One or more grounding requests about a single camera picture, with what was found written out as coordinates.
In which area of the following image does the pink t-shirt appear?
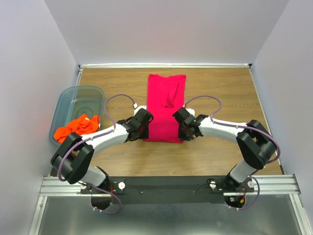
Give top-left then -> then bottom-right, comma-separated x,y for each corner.
145,74 -> 186,143

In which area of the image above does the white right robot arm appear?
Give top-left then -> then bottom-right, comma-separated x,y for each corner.
173,107 -> 280,192

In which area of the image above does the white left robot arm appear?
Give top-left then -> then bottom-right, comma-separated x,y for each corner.
50,106 -> 154,193

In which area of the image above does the orange t-shirt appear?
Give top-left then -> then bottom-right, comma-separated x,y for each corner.
53,114 -> 100,143

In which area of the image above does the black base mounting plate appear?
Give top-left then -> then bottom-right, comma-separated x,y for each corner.
81,176 -> 254,206

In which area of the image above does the clear plastic bin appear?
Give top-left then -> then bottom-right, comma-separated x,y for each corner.
49,86 -> 105,147

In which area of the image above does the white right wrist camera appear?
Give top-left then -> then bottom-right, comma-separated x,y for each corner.
183,104 -> 196,116

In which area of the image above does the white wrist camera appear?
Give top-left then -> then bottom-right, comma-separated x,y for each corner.
133,103 -> 147,115
183,104 -> 196,116

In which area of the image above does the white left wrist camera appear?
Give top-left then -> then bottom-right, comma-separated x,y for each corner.
133,103 -> 147,115

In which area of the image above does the aluminium front frame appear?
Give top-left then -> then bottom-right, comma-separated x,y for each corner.
29,175 -> 313,235

